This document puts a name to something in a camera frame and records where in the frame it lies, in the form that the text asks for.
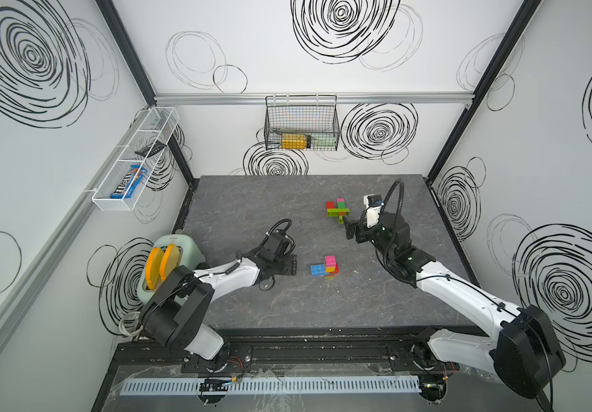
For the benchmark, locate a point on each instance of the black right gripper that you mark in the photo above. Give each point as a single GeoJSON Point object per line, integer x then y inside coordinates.
{"type": "Point", "coordinates": [362, 233]}

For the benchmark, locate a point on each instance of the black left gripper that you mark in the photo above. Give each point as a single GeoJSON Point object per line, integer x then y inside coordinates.
{"type": "Point", "coordinates": [291, 263]}

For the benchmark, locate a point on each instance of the lime green long lego brick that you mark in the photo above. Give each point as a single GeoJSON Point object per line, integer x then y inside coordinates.
{"type": "Point", "coordinates": [335, 212]}

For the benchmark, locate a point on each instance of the blue lego brick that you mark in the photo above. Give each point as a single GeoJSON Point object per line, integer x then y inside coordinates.
{"type": "Point", "coordinates": [318, 270]}

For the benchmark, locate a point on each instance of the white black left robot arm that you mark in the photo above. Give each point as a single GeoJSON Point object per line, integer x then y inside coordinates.
{"type": "Point", "coordinates": [174, 315]}

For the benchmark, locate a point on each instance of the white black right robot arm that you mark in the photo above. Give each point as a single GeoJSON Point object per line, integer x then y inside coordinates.
{"type": "Point", "coordinates": [519, 344]}

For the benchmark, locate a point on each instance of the mint green toaster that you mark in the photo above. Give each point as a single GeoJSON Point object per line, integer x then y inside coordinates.
{"type": "Point", "coordinates": [191, 257]}

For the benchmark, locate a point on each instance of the green item in basket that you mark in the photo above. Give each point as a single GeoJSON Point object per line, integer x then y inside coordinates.
{"type": "Point", "coordinates": [324, 141]}

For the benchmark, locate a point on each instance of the yellow toast slice right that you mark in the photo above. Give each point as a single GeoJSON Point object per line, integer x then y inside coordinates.
{"type": "Point", "coordinates": [170, 261]}

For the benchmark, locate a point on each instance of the yellow toast slice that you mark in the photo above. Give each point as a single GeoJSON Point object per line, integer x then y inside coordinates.
{"type": "Point", "coordinates": [152, 269]}
{"type": "Point", "coordinates": [170, 261]}

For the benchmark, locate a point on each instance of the yellow toast slice left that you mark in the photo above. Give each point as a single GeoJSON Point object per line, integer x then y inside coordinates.
{"type": "Point", "coordinates": [152, 269]}

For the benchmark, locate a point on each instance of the blue candy packet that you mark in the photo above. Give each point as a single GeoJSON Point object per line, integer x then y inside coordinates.
{"type": "Point", "coordinates": [125, 189]}

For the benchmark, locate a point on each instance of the black remote control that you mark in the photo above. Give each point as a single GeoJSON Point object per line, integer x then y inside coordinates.
{"type": "Point", "coordinates": [150, 150]}

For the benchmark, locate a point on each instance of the black wire wall basket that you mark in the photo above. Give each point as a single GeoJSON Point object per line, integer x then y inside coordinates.
{"type": "Point", "coordinates": [301, 118]}

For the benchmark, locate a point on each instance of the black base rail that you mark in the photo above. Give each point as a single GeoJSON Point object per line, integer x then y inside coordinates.
{"type": "Point", "coordinates": [400, 349]}

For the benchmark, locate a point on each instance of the white slotted cable duct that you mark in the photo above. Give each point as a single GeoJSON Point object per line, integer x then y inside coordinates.
{"type": "Point", "coordinates": [272, 385]}

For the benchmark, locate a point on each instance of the white wire shelf basket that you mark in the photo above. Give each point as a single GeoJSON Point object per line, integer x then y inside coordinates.
{"type": "Point", "coordinates": [156, 123]}

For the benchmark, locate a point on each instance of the aluminium wall rail back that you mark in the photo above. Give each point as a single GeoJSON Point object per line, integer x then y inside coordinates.
{"type": "Point", "coordinates": [221, 99]}

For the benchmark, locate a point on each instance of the aluminium wall rail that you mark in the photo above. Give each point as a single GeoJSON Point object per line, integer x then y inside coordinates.
{"type": "Point", "coordinates": [221, 99]}
{"type": "Point", "coordinates": [31, 275]}

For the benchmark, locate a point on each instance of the black corner frame post right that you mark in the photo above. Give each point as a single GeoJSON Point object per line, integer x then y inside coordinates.
{"type": "Point", "coordinates": [519, 24]}

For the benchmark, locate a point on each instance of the black corner frame post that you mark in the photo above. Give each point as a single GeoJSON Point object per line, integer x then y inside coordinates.
{"type": "Point", "coordinates": [519, 24]}
{"type": "Point", "coordinates": [124, 43]}

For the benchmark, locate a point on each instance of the black corner frame post left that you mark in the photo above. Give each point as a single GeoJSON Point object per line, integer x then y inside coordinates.
{"type": "Point", "coordinates": [124, 43]}

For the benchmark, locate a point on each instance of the aluminium wall rail left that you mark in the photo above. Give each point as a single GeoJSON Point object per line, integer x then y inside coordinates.
{"type": "Point", "coordinates": [31, 275]}

